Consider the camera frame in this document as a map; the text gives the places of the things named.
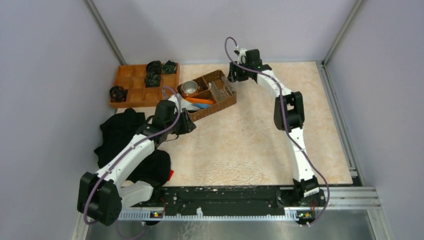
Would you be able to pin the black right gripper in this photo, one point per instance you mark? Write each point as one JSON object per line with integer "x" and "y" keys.
{"x": 235, "y": 72}

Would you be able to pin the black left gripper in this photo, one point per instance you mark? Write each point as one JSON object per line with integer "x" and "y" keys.
{"x": 184, "y": 122}

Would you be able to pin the brown wicker divided basket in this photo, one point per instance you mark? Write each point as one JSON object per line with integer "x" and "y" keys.
{"x": 205, "y": 93}

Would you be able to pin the clear textured plastic tray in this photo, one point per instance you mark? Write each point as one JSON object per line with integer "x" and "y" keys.
{"x": 228, "y": 173}

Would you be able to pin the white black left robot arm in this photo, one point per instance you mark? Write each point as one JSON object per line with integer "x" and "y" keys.
{"x": 101, "y": 196}

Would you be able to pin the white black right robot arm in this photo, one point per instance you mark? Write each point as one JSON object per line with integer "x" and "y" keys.
{"x": 289, "y": 116}

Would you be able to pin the orange toothbrush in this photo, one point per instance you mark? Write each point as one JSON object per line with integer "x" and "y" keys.
{"x": 199, "y": 101}

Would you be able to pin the orange wooden compartment tray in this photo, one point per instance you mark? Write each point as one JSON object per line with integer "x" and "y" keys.
{"x": 132, "y": 79}

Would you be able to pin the metal cup orange base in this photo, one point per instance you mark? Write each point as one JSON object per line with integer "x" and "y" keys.
{"x": 189, "y": 88}

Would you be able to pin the red small object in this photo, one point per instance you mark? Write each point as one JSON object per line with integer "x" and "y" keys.
{"x": 171, "y": 172}

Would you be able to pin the black patterned rolled sock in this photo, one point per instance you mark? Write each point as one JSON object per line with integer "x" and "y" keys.
{"x": 152, "y": 80}

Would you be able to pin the black green rolled sock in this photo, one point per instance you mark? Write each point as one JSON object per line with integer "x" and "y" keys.
{"x": 169, "y": 68}

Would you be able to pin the black orange rolled sock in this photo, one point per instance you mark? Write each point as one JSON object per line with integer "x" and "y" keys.
{"x": 118, "y": 94}

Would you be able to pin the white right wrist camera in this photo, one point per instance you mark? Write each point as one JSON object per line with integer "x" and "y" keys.
{"x": 241, "y": 55}

